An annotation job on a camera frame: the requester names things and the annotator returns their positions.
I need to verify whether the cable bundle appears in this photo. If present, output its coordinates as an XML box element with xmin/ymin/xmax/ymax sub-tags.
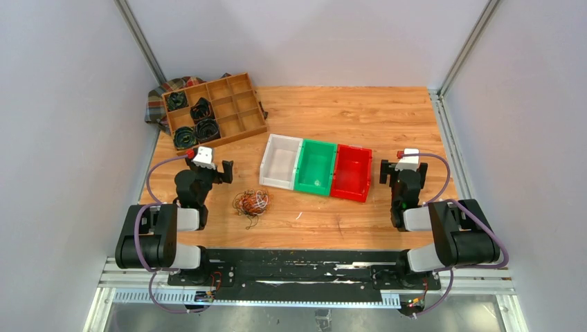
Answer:
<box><xmin>232</xmin><ymin>188</ymin><xmax>274</xmax><ymax>231</ymax></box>

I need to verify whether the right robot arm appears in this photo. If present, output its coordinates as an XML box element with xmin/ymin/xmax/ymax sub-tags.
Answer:
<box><xmin>379</xmin><ymin>160</ymin><xmax>509</xmax><ymax>288</ymax></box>

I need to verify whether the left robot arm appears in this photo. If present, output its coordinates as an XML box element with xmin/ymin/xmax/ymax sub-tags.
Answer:
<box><xmin>115</xmin><ymin>160</ymin><xmax>233</xmax><ymax>286</ymax></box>

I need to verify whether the red plastic bin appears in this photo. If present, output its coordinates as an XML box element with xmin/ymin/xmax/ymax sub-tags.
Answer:
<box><xmin>330</xmin><ymin>145</ymin><xmax>372</xmax><ymax>203</ymax></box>

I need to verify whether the white plastic bin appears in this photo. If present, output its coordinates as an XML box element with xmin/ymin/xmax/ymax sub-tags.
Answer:
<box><xmin>259</xmin><ymin>133</ymin><xmax>303</xmax><ymax>190</ymax></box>

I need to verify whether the wooden compartment tray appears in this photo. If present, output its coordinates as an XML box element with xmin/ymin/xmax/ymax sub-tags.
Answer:
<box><xmin>162</xmin><ymin>73</ymin><xmax>268</xmax><ymax>155</ymax></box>

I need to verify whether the green plastic bin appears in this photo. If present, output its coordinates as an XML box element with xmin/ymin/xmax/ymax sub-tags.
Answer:
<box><xmin>294</xmin><ymin>139</ymin><xmax>338</xmax><ymax>196</ymax></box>

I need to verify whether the plaid cloth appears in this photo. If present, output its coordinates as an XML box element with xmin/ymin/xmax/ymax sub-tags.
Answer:
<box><xmin>145</xmin><ymin>73</ymin><xmax>269</xmax><ymax>133</ymax></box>

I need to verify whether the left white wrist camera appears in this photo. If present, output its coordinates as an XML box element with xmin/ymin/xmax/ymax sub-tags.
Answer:
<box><xmin>191</xmin><ymin>146</ymin><xmax>217</xmax><ymax>169</ymax></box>

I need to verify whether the black coiled strap four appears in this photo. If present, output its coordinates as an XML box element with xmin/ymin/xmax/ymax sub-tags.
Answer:
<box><xmin>195</xmin><ymin>118</ymin><xmax>221</xmax><ymax>144</ymax></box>

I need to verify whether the black coiled strap three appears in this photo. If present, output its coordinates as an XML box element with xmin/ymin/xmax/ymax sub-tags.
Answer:
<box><xmin>173</xmin><ymin>127</ymin><xmax>198</xmax><ymax>150</ymax></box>

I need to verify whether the black coiled strap two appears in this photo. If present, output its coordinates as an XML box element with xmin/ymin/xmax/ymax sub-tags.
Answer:
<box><xmin>190</xmin><ymin>97</ymin><xmax>215</xmax><ymax>124</ymax></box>

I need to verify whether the black coiled strap one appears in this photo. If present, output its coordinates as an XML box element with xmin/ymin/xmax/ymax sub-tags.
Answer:
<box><xmin>165</xmin><ymin>91</ymin><xmax>189</xmax><ymax>112</ymax></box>

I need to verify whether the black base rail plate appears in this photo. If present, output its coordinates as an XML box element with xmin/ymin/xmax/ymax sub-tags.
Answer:
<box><xmin>168</xmin><ymin>248</ymin><xmax>440</xmax><ymax>304</ymax></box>

